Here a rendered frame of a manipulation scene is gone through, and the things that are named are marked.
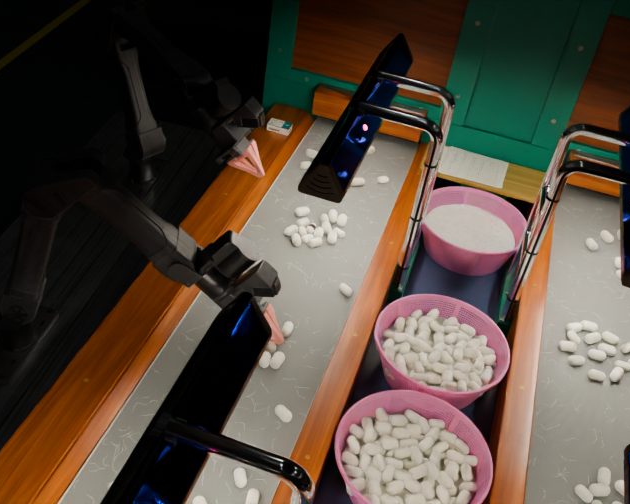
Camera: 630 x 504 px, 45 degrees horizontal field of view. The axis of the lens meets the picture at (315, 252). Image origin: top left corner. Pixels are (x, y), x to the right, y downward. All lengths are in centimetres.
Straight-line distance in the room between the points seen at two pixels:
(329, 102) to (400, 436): 101
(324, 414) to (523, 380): 40
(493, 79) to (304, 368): 95
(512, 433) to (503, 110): 94
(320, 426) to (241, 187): 70
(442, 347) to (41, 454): 76
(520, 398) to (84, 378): 78
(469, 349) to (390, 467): 34
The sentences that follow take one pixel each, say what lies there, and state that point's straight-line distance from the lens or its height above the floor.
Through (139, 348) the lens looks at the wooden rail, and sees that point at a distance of 142.
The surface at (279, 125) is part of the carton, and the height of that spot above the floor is 78.
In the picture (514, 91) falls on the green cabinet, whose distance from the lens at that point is 204.
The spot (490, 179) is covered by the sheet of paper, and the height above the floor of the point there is 78.
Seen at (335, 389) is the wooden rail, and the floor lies 76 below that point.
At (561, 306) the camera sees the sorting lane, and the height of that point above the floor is 74.
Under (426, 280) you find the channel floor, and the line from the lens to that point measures 179.
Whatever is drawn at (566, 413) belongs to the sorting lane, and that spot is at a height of 74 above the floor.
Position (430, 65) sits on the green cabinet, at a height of 98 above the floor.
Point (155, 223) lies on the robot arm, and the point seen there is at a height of 99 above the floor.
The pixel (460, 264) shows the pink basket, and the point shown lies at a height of 71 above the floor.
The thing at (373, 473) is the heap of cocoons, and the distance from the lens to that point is 131.
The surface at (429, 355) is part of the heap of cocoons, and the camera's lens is 152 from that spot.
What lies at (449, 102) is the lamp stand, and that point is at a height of 110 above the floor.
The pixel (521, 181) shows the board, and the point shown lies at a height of 78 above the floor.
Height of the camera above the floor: 180
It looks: 39 degrees down
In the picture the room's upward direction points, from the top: 10 degrees clockwise
